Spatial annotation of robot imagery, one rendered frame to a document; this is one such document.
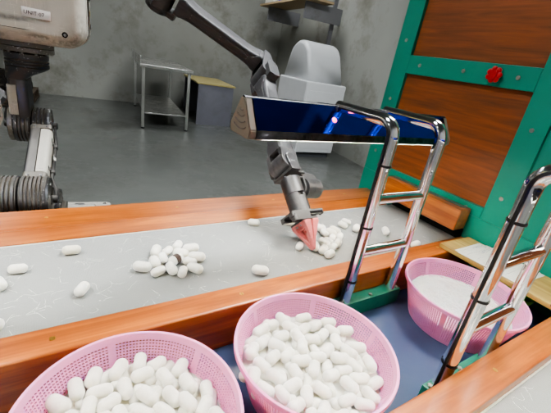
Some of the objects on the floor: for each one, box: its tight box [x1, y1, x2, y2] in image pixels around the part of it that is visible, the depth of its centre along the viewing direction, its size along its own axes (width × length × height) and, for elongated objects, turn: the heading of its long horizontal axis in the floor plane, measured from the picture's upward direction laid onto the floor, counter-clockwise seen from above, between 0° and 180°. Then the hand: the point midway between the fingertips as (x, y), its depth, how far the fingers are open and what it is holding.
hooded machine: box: [277, 40, 346, 157], centre depth 496 cm, size 83×68×149 cm
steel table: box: [132, 49, 194, 132], centre depth 560 cm, size 70×186×95 cm, turn 2°
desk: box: [183, 74, 236, 127], centre depth 628 cm, size 64×124×67 cm, turn 2°
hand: (311, 246), depth 89 cm, fingers closed
